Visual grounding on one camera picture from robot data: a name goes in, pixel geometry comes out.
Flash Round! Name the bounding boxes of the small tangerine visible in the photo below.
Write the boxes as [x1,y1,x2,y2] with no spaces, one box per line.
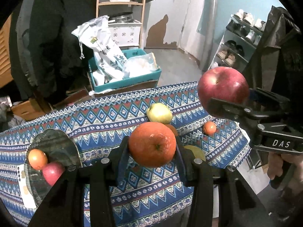
[203,121,217,135]
[165,124,179,136]

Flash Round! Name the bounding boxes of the large red apple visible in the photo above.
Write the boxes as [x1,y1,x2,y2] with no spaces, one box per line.
[197,67,250,117]

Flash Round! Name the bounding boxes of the green yellow mango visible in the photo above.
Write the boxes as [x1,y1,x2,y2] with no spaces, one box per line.
[184,145,206,161]

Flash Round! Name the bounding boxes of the large orange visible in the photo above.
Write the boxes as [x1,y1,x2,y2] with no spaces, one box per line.
[128,122,176,168]

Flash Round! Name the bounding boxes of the yellow green apple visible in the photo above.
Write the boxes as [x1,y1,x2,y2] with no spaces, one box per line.
[146,103,173,124]

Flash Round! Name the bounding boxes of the right hand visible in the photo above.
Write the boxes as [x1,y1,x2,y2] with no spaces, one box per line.
[267,152,302,196]

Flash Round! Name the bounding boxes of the white smartphone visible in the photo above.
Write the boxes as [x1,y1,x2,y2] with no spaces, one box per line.
[17,164,36,209]

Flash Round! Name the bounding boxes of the small red apple on plate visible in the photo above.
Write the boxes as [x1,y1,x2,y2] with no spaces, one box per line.
[42,161,65,186]

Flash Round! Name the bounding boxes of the orange on plate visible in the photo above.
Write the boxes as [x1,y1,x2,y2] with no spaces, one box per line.
[28,149,48,171]

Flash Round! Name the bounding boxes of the glass fruit plate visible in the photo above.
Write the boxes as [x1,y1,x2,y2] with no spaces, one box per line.
[24,129,82,207]

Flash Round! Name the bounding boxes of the patterned blue tablecloth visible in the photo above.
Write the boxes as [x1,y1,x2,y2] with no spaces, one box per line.
[1,82,251,226]

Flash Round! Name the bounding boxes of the shoe rack with shoes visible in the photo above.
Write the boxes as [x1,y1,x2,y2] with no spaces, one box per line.
[208,9,266,72]

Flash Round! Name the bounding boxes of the brown cardboard box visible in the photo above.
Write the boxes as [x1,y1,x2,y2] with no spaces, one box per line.
[11,98,51,121]

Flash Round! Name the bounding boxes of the grey hoodie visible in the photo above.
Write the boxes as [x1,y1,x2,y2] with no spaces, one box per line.
[0,96,26,132]

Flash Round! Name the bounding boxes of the teal cardboard box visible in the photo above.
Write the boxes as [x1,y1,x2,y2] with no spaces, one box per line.
[88,58,162,93]

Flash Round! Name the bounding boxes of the clear plastic bag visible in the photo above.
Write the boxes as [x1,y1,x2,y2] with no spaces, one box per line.
[123,53,160,79]

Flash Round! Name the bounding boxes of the white rice bag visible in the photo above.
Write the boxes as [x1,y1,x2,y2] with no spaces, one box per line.
[71,15,127,85]

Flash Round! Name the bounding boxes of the dark hanging jacket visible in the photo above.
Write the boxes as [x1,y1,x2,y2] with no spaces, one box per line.
[9,0,96,103]

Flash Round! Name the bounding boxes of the white patterned box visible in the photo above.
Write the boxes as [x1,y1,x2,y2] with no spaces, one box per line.
[108,20,142,47]

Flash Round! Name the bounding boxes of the wooden shelf unit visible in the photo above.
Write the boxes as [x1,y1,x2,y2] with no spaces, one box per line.
[95,0,146,48]

